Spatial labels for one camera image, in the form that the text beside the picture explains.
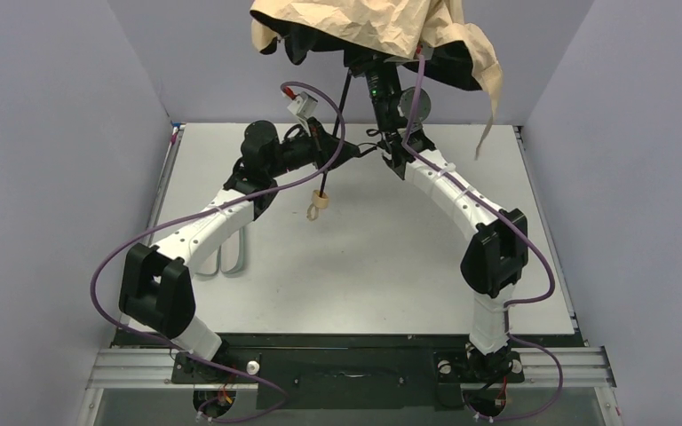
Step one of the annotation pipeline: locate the beige patterned umbrella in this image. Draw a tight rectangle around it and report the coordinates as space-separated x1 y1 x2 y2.
250 0 504 224

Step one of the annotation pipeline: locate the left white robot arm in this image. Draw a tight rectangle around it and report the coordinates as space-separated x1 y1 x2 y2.
119 118 361 360

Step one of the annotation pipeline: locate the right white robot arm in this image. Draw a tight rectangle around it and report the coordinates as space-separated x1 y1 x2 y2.
364 57 528 356

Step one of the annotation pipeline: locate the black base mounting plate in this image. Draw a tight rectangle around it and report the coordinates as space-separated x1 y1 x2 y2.
113 334 581 419

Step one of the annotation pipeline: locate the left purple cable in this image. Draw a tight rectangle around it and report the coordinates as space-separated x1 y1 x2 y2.
89 81 347 424

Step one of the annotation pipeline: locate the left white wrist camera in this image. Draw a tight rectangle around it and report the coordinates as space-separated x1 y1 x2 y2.
282 87 317 133

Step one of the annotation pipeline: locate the aluminium rail frame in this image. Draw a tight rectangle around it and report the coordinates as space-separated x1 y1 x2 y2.
77 346 623 425

